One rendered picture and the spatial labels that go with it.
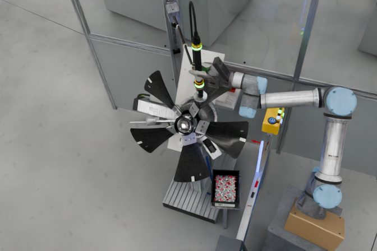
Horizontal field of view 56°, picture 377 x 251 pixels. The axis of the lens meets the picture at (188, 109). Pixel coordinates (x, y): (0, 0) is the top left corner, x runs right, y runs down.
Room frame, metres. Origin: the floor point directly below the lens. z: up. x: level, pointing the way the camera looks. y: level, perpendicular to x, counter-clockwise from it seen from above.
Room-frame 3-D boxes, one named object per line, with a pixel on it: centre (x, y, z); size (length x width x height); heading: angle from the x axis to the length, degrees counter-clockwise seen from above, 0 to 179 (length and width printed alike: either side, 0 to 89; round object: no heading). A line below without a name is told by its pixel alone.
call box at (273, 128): (1.30, -0.52, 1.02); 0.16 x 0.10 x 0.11; 154
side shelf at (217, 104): (1.73, -0.21, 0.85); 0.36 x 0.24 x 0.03; 64
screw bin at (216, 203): (0.95, -0.17, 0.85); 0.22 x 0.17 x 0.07; 170
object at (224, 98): (1.64, -0.27, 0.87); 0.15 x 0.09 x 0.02; 60
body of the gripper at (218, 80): (1.14, -0.17, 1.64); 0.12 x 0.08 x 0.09; 64
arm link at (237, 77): (1.11, -0.24, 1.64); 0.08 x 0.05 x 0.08; 154
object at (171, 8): (1.81, 0.03, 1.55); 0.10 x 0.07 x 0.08; 9
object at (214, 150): (1.19, -0.13, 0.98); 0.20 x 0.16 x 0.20; 154
